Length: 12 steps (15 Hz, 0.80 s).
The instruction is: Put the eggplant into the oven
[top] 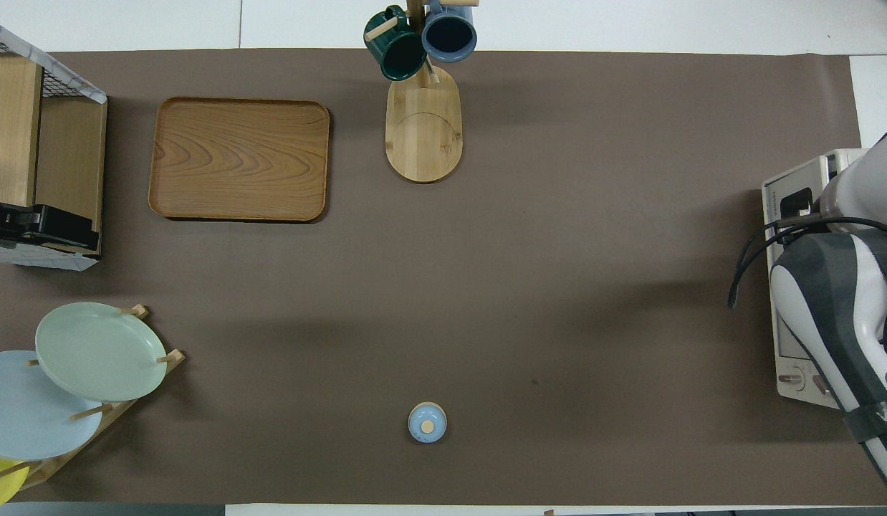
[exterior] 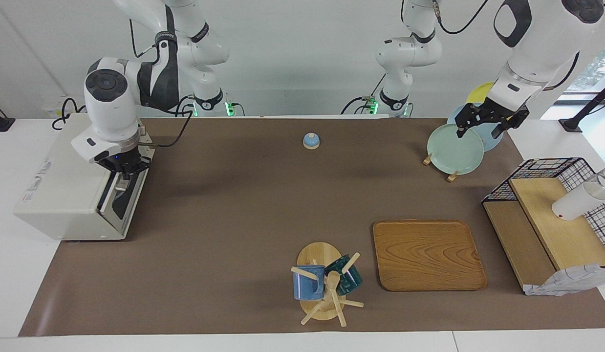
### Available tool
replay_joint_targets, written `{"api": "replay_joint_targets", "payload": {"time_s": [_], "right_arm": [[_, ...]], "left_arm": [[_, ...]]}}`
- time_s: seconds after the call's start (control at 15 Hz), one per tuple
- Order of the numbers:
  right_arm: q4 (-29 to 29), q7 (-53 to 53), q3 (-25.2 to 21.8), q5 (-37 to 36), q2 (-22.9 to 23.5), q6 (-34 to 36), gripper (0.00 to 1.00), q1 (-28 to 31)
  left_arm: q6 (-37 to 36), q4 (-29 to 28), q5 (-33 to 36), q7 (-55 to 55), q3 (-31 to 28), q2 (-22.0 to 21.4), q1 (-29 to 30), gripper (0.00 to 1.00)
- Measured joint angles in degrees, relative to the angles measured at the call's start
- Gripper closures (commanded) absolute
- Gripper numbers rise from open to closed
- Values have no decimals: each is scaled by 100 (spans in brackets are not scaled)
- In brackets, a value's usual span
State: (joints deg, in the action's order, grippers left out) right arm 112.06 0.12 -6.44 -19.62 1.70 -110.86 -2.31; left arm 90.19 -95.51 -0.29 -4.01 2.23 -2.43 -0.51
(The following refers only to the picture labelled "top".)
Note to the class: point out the brown table mat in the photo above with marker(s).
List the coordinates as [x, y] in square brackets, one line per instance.
[486, 287]

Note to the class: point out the dark green mug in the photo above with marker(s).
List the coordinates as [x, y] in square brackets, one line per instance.
[400, 54]

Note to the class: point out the wooden serving tray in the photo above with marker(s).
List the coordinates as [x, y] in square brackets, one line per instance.
[239, 159]

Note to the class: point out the wooden plate rack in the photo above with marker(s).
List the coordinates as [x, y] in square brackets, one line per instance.
[125, 408]

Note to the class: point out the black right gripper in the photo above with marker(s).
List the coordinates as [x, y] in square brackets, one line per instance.
[797, 202]

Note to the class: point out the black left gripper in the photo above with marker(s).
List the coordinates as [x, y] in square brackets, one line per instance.
[24, 226]

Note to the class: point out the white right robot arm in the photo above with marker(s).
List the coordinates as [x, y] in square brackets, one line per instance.
[837, 308]

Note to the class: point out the pale green plate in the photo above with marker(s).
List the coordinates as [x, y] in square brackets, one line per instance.
[99, 351]

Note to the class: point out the white toaster oven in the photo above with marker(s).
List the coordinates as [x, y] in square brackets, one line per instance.
[802, 383]

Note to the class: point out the white patterned cloth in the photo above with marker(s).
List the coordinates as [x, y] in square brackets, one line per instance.
[94, 93]
[56, 259]

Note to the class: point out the blue mug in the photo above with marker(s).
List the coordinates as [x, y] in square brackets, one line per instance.
[449, 36]

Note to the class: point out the wooden mug tree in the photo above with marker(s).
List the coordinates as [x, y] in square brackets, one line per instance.
[423, 136]

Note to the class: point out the large light blue plate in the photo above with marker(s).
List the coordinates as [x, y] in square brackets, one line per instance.
[28, 416]

